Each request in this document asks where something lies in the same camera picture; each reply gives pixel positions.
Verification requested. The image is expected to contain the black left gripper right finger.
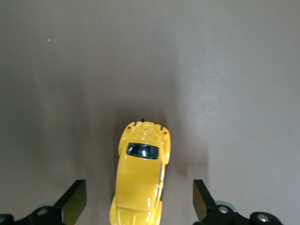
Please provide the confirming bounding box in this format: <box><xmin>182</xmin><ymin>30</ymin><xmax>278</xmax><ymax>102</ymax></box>
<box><xmin>192</xmin><ymin>179</ymin><xmax>282</xmax><ymax>225</ymax></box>

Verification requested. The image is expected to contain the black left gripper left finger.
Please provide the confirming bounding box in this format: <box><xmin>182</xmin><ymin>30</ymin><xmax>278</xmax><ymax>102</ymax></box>
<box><xmin>0</xmin><ymin>180</ymin><xmax>87</xmax><ymax>225</ymax></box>

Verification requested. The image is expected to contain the yellow beetle toy car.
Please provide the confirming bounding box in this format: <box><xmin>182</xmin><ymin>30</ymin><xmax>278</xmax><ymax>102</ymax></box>
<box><xmin>109</xmin><ymin>119</ymin><xmax>172</xmax><ymax>225</ymax></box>

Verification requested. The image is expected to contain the brown table cover cloth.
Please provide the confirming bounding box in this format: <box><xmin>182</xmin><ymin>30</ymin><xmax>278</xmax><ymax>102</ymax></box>
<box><xmin>0</xmin><ymin>0</ymin><xmax>300</xmax><ymax>225</ymax></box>

